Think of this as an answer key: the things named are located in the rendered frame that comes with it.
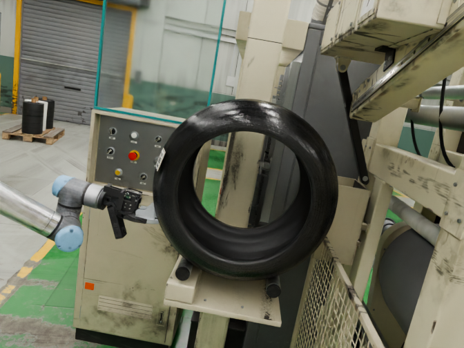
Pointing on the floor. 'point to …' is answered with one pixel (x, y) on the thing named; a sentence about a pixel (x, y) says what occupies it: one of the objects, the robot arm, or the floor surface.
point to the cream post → (245, 197)
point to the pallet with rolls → (36, 122)
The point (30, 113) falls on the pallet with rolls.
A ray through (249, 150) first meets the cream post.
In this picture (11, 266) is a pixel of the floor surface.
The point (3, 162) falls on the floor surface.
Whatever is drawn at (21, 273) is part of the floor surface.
